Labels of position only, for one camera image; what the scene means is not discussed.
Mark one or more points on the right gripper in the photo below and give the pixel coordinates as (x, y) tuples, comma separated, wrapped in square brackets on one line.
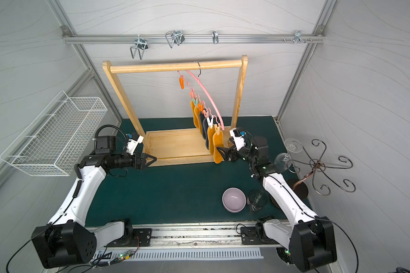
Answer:
[(232, 153)]

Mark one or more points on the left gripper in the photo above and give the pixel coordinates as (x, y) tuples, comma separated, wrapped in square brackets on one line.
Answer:
[(139, 160)]

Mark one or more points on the yellow insole front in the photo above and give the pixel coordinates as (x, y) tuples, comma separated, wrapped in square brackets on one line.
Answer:
[(218, 142)]

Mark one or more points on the yellow insole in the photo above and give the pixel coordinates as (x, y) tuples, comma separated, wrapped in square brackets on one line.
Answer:
[(210, 133), (218, 142), (195, 118)]

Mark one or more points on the wooden clothes rack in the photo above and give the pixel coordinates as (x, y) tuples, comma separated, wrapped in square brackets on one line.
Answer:
[(177, 146)]

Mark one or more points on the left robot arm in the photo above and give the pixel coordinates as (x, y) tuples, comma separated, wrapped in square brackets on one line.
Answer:
[(65, 241)]

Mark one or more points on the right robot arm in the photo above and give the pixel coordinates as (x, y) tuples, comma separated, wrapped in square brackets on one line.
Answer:
[(309, 239)]

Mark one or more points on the dark navy insole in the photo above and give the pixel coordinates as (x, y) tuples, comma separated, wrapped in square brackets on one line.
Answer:
[(204, 123)]

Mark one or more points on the purple bowl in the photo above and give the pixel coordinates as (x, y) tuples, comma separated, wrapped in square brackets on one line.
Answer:
[(234, 200)]

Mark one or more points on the yellow insole back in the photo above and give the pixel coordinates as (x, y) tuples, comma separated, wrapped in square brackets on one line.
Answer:
[(195, 118)]

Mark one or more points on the hanging wine glass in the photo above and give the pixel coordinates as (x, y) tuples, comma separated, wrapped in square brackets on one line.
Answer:
[(293, 145)]

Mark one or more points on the metal glass holder stand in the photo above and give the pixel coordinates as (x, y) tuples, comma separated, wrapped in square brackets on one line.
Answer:
[(318, 166)]

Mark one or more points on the white vented strip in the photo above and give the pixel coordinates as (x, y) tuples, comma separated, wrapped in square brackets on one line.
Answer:
[(147, 255)]

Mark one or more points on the metal double hook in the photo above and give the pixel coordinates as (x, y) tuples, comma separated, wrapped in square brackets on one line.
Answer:
[(139, 48)]

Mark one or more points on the small metal hook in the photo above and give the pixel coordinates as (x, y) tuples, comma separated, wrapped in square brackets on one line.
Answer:
[(215, 37)]

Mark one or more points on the metal loop hook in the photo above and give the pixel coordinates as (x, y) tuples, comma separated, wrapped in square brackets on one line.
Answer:
[(175, 37)]

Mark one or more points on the metal corner hook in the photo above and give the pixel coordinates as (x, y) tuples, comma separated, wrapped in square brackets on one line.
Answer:
[(297, 39)]

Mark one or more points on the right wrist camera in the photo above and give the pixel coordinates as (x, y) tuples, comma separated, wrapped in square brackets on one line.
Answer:
[(238, 135)]

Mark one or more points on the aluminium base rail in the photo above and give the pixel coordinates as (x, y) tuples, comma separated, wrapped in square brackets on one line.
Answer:
[(233, 234)]

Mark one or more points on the white wire basket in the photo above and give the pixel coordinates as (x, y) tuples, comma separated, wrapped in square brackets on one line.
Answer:
[(57, 137)]

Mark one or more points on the aluminium top rail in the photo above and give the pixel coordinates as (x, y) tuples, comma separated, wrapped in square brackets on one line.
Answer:
[(71, 38)]

